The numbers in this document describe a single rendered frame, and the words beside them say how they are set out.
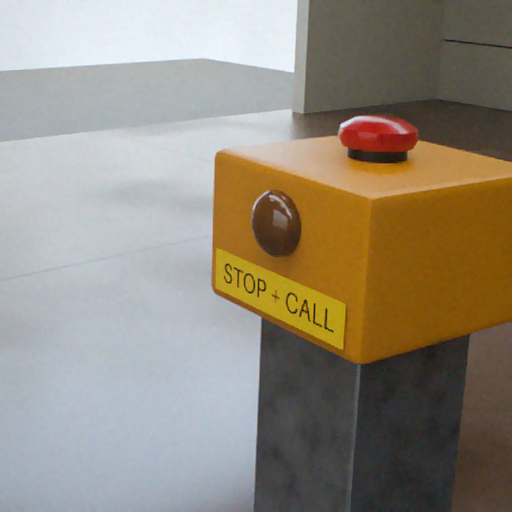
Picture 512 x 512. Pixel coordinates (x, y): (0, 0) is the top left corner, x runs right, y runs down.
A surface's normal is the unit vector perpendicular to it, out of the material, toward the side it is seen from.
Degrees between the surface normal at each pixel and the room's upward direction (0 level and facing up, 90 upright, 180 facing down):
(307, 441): 90
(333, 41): 90
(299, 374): 90
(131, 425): 0
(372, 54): 90
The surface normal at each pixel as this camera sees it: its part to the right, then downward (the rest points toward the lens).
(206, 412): 0.04, -0.95
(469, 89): -0.73, 0.18
